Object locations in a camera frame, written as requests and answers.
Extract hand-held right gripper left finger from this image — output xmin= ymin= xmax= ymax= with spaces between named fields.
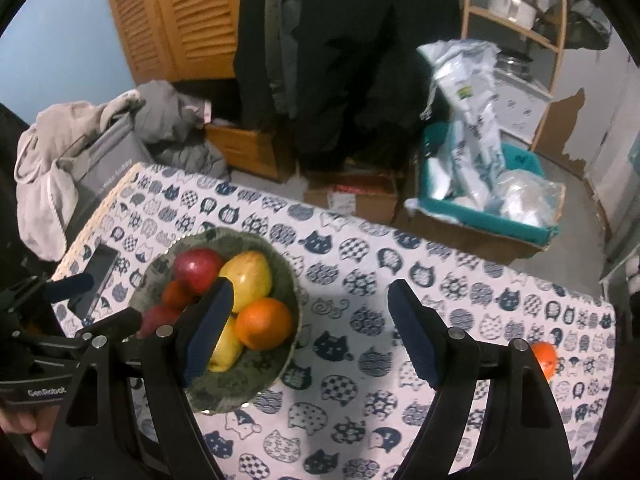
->
xmin=45 ymin=277 xmax=235 ymax=480

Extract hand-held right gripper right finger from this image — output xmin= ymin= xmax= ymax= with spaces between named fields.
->
xmin=387 ymin=280 xmax=576 ymax=480

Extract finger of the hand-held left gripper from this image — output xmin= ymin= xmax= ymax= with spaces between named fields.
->
xmin=75 ymin=307 xmax=144 ymax=343
xmin=45 ymin=273 xmax=96 ymax=305

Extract red apple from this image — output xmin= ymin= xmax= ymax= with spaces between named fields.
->
xmin=137 ymin=305 xmax=183 ymax=338
xmin=173 ymin=248 xmax=226 ymax=296

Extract orange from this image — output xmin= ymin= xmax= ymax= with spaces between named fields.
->
xmin=234 ymin=297 xmax=294 ymax=352
xmin=161 ymin=280 xmax=196 ymax=310
xmin=530 ymin=342 xmax=558 ymax=381

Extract green glass bowl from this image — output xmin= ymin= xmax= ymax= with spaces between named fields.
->
xmin=129 ymin=227 xmax=303 ymax=413

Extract person's left hand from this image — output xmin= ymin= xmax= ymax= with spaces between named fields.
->
xmin=0 ymin=400 xmax=56 ymax=453

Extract black smartphone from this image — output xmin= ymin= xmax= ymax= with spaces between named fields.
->
xmin=67 ymin=245 xmax=120 ymax=318

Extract cat print tablecloth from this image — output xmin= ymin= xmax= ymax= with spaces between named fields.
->
xmin=50 ymin=162 xmax=618 ymax=480

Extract beige cloth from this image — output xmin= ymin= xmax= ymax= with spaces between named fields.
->
xmin=15 ymin=90 xmax=146 ymax=258

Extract grey bag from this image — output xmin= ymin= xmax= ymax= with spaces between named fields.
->
xmin=55 ymin=115 xmax=156 ymax=231

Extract clear plastic bag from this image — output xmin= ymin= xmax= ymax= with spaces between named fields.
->
xmin=492 ymin=170 xmax=566 ymax=228

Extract wooden drawer box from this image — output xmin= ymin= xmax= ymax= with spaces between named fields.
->
xmin=205 ymin=122 xmax=296 ymax=183

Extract grey jacket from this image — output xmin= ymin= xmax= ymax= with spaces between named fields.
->
xmin=132 ymin=81 xmax=231 ymax=178

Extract teal plastic bin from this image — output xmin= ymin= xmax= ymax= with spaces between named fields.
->
xmin=417 ymin=122 xmax=561 ymax=241

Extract white plastic packaging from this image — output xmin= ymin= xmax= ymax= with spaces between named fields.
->
xmin=417 ymin=40 xmax=503 ymax=211

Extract metal pot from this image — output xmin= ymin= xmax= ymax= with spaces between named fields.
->
xmin=497 ymin=52 xmax=533 ymax=78

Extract wooden louvered door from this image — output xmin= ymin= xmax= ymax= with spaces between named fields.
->
xmin=102 ymin=0 xmax=248 ymax=86

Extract dark hanging coats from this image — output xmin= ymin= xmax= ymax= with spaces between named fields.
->
xmin=232 ymin=0 xmax=463 ymax=171

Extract wooden shelf rack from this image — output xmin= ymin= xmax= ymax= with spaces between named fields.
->
xmin=460 ymin=0 xmax=571 ymax=153

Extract white pot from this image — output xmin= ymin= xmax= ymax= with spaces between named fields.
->
xmin=487 ymin=0 xmax=538 ymax=28

